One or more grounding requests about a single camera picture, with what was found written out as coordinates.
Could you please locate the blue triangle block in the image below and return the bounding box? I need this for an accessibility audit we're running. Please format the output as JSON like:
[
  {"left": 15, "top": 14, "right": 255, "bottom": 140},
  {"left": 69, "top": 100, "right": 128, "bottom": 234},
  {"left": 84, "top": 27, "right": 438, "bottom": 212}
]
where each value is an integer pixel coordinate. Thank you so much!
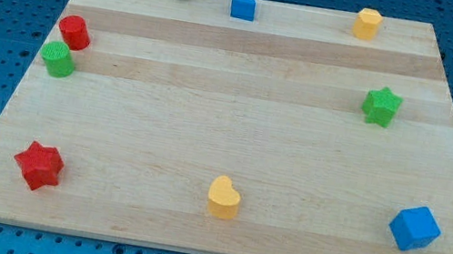
[{"left": 230, "top": 0, "right": 257, "bottom": 21}]

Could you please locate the yellow heart block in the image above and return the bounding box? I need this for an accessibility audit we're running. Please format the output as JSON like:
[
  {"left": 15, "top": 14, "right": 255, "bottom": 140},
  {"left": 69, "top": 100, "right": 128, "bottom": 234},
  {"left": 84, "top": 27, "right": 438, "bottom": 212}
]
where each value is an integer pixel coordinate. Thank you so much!
[{"left": 206, "top": 175, "right": 241, "bottom": 219}]

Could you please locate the light wooden board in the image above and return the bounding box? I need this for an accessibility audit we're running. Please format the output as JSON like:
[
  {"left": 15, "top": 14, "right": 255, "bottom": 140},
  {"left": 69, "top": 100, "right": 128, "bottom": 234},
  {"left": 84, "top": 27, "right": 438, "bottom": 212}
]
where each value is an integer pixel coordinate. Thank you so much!
[{"left": 0, "top": 0, "right": 453, "bottom": 254}]

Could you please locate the green star block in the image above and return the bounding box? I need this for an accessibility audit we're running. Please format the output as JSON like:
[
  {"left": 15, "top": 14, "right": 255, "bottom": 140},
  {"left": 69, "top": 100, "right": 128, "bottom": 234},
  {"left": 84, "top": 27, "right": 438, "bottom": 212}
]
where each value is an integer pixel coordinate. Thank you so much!
[{"left": 361, "top": 87, "right": 404, "bottom": 127}]

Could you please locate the yellow hexagon block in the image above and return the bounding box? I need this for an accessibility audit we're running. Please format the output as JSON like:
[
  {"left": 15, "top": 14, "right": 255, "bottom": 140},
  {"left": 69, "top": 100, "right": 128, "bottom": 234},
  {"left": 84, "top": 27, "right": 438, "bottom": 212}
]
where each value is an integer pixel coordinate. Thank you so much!
[{"left": 352, "top": 7, "right": 384, "bottom": 41}]

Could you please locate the green cylinder block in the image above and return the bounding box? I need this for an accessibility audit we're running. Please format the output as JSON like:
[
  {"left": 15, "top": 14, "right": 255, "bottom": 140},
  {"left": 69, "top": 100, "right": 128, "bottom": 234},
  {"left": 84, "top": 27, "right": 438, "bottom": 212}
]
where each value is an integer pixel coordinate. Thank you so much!
[{"left": 41, "top": 41, "right": 75, "bottom": 78}]

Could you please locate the red cylinder block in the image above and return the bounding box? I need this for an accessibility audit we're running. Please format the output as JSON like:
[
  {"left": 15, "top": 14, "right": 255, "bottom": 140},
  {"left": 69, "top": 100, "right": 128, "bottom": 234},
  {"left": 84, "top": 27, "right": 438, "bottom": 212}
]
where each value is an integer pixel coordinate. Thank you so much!
[{"left": 58, "top": 15, "right": 90, "bottom": 51}]

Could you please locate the red star block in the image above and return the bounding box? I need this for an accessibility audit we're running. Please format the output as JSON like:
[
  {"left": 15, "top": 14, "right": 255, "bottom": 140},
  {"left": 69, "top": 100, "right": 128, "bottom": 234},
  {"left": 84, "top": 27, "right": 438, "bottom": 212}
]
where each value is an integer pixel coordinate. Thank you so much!
[{"left": 14, "top": 141, "right": 65, "bottom": 190}]

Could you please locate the blue cube block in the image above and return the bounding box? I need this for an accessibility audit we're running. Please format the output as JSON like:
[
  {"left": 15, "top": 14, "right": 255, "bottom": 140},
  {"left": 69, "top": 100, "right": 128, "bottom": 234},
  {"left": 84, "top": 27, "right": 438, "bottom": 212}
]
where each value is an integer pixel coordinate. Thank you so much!
[{"left": 389, "top": 206, "right": 441, "bottom": 251}]

